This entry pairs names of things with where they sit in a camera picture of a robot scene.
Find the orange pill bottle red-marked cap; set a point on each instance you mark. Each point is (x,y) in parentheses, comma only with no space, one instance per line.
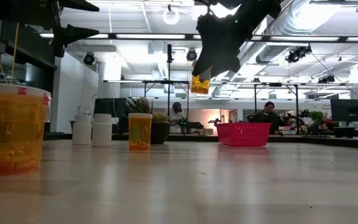
(11,133)

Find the black metal workstation frame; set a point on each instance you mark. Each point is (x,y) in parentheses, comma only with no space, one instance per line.
(154,81)
(296,109)

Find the dark desk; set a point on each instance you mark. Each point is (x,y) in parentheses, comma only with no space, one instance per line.
(353,130)

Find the white plastic pill bottle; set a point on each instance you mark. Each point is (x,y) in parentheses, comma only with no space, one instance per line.
(81,132)
(102,132)

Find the black computer monitor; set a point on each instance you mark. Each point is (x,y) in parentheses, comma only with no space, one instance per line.
(110,107)
(349,110)

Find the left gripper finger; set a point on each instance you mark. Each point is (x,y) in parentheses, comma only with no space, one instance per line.
(73,33)
(76,3)

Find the black tripod stand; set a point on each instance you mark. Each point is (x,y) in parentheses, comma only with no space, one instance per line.
(168,93)

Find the orange pill bottle white cap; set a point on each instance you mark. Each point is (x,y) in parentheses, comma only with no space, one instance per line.
(200,87)
(140,132)

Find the succulent plant in black pot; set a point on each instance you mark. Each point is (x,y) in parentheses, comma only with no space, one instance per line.
(160,133)

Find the person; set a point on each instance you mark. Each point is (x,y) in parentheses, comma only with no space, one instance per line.
(269,118)
(176,116)

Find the red plastic mesh basket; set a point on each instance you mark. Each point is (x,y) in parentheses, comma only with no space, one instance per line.
(243,134)

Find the black background robot arm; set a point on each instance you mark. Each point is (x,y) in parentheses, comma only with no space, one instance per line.
(292,121)
(193,125)

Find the green leafy plant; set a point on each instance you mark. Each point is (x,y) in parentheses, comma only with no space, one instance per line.
(316,115)

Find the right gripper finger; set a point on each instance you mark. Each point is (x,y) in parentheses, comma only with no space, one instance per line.
(227,62)
(205,60)

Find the silver ventilation duct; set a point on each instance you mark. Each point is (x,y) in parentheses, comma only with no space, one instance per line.
(294,25)

